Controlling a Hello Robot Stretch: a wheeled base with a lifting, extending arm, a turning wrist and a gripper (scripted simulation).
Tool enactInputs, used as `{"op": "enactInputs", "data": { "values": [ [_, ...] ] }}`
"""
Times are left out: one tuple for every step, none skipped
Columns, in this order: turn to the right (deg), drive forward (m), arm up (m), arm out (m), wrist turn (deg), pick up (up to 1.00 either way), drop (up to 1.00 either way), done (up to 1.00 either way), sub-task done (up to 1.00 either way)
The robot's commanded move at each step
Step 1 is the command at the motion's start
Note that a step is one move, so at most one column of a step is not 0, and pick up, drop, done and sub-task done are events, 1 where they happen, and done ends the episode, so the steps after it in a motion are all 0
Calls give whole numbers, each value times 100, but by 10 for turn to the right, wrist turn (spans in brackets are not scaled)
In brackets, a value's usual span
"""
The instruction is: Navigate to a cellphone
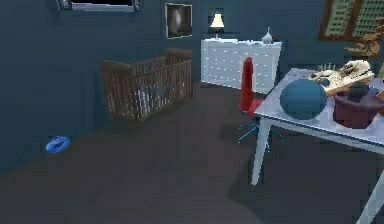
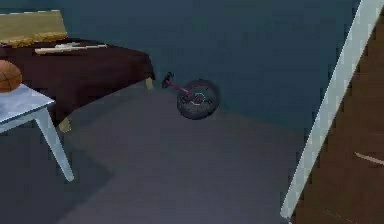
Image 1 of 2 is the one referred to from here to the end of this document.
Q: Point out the blue ball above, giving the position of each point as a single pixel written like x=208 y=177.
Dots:
x=302 y=99

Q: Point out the framed dark picture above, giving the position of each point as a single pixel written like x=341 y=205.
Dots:
x=179 y=20

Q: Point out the red office chair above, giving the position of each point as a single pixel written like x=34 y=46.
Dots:
x=247 y=83

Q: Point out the white table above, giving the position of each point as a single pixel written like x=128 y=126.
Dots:
x=300 y=125

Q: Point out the brown wooden crib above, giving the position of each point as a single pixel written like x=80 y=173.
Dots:
x=146 y=86

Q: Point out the brown framed window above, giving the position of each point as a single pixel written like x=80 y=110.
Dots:
x=350 y=18

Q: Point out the white vase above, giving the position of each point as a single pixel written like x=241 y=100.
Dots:
x=267 y=37

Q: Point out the white table lamp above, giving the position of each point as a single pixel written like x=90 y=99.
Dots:
x=217 y=22

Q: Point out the dark red bowl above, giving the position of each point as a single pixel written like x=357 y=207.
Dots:
x=355 y=110

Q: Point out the white chest of drawers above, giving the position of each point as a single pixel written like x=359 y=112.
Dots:
x=226 y=63

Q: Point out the window with grey frame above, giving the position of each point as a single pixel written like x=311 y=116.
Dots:
x=100 y=4

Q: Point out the brown house plant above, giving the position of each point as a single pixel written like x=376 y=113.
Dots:
x=368 y=45

